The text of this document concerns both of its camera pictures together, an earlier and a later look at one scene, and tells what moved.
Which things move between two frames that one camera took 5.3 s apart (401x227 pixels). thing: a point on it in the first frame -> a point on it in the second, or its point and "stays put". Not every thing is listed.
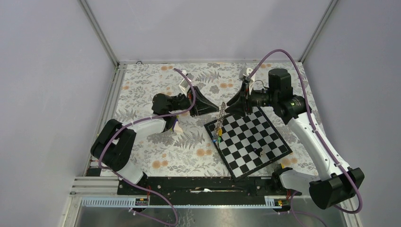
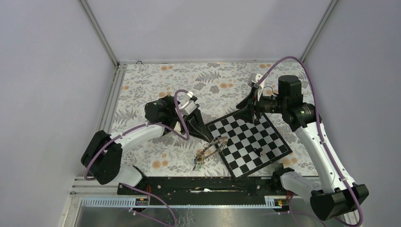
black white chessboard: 249,142 stays put
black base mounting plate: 204,190 stays put
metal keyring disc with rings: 222,108 -> 217,144
